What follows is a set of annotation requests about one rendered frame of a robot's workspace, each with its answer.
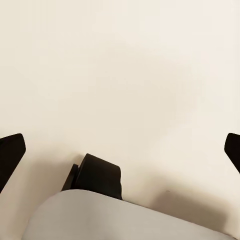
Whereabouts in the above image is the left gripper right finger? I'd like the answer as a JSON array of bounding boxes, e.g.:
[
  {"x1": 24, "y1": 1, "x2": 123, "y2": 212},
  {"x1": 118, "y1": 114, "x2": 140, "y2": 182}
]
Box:
[{"x1": 224, "y1": 133, "x2": 240, "y2": 173}]

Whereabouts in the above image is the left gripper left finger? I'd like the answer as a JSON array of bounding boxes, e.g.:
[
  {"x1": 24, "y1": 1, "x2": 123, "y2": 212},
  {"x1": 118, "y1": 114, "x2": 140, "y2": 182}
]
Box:
[{"x1": 0, "y1": 133, "x2": 26, "y2": 193}]

